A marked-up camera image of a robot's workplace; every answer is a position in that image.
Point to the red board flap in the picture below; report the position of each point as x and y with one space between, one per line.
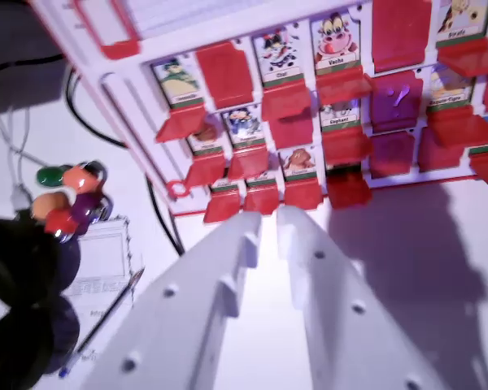
293 134

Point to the ballpoint pen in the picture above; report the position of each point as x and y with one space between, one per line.
101 321

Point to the printed paper sheet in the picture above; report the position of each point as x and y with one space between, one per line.
105 252

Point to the black fabric pouch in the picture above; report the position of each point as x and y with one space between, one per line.
16 284

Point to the red and white game board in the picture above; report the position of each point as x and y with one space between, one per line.
394 36

